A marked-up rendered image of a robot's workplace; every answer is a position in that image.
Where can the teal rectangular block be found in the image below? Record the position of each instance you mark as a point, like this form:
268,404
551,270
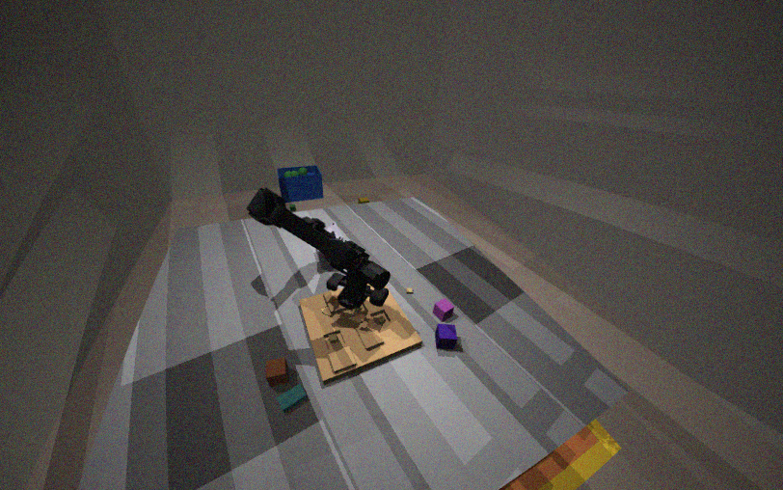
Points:
292,397

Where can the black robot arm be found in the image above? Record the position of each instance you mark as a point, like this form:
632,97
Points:
268,208

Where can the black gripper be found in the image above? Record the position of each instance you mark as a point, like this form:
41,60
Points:
376,297

